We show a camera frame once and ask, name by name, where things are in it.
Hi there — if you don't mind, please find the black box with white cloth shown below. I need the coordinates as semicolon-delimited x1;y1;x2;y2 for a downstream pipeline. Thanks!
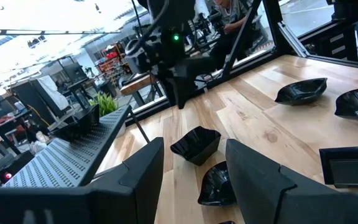
11;74;71;127

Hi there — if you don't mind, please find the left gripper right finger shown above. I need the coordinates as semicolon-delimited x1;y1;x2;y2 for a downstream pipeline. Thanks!
224;138;323;224

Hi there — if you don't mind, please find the black perforated metal riser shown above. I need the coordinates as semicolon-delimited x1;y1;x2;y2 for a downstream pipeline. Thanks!
1;104;151;189

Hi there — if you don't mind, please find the wooden side table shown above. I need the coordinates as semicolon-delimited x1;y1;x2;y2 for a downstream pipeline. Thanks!
119;73;155;106

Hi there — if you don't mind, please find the small black square plate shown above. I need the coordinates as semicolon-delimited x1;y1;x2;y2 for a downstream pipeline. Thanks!
319;145;358;189

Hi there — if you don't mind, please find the black overhead light rail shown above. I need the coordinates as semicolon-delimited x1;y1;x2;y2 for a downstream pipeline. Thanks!
0;29;121;36

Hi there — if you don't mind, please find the person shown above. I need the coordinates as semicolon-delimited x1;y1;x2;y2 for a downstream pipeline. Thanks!
211;0;270;63

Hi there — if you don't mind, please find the green plant in white pot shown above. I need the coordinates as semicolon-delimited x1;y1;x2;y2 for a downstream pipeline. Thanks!
88;92;127;138

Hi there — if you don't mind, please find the black leaf-shaped plate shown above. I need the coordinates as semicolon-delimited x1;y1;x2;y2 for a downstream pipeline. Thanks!
334;85;358;122
274;77;328;106

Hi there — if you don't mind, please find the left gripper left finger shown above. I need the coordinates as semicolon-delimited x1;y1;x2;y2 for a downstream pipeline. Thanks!
90;136;165;224

